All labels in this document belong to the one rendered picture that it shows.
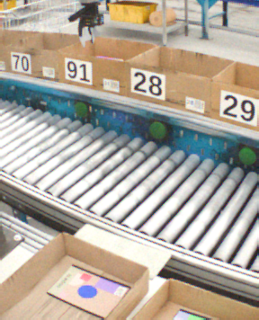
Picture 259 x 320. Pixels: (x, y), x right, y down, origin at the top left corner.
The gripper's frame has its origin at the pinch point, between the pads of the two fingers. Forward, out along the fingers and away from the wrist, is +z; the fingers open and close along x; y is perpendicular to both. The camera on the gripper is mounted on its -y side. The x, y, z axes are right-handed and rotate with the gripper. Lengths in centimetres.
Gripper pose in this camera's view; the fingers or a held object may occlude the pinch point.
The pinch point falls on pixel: (86, 42)
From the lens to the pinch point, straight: 187.1
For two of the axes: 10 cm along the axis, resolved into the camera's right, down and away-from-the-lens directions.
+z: 0.3, 8.6, 5.0
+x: 5.6, -4.3, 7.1
